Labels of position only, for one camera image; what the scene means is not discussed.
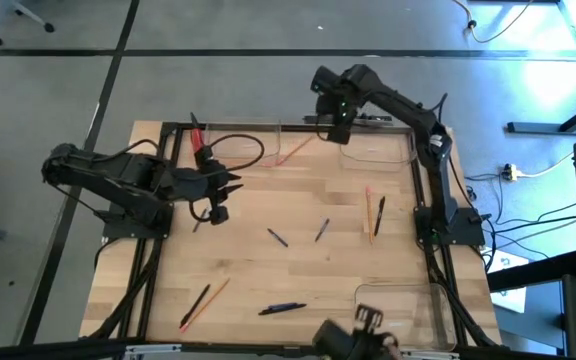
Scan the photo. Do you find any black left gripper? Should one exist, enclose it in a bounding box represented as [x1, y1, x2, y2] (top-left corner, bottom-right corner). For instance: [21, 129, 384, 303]
[182, 145, 245, 226]

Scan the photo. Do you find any clear plastic bin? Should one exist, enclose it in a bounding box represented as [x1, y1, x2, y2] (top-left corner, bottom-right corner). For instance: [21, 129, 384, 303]
[202, 122, 283, 169]
[338, 124, 418, 174]
[352, 282, 458, 353]

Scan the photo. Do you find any blue pen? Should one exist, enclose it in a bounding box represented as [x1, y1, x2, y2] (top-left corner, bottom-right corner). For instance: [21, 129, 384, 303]
[266, 228, 290, 249]

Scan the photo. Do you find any black pen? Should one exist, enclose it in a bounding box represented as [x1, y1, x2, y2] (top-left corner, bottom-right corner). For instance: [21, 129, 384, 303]
[373, 195, 387, 238]
[178, 283, 212, 330]
[257, 302, 308, 317]

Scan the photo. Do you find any red stapler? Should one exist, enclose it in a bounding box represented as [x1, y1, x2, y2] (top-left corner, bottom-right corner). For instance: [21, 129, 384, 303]
[190, 112, 209, 157]

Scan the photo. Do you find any white paper sheet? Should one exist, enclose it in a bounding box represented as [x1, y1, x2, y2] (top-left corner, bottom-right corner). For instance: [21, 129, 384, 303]
[487, 249, 528, 314]

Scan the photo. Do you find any black beam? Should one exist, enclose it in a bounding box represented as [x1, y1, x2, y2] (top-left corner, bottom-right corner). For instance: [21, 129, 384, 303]
[486, 248, 576, 294]

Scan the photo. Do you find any grey office chair base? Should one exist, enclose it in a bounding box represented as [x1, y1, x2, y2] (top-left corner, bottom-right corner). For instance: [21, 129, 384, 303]
[0, 0, 55, 47]

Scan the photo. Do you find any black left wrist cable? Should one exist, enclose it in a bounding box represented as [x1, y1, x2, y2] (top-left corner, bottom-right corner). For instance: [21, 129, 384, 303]
[202, 133, 266, 174]

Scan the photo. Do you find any black aluminium table frame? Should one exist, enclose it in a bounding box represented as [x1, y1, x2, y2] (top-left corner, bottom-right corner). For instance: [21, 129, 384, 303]
[87, 121, 504, 351]

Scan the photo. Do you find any white floor cable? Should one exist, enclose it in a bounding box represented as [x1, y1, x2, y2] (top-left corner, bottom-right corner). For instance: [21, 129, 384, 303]
[451, 0, 537, 45]

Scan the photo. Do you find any silver corner bracket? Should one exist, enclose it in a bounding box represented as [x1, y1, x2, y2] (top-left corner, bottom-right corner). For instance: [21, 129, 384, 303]
[123, 342, 183, 360]
[401, 350, 462, 360]

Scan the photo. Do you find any black leader arm handle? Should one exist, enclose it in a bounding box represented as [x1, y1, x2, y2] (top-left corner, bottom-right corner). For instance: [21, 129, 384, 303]
[311, 303, 402, 360]

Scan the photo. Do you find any black table leg frame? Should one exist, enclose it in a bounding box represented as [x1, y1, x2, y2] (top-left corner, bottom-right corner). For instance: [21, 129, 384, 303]
[506, 92, 576, 136]

